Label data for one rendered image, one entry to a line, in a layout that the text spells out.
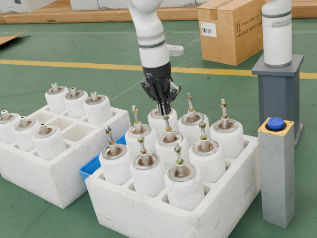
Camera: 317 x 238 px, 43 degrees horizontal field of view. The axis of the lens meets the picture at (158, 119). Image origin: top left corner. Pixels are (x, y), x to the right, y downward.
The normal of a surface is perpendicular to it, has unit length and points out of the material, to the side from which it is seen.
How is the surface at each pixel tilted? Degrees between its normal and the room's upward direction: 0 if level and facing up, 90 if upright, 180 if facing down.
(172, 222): 90
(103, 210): 90
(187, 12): 90
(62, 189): 90
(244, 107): 0
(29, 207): 0
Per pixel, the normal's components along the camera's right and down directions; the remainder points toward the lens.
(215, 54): -0.71, 0.44
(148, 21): -0.11, -0.77
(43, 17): -0.46, 0.51
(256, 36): 0.68, 0.25
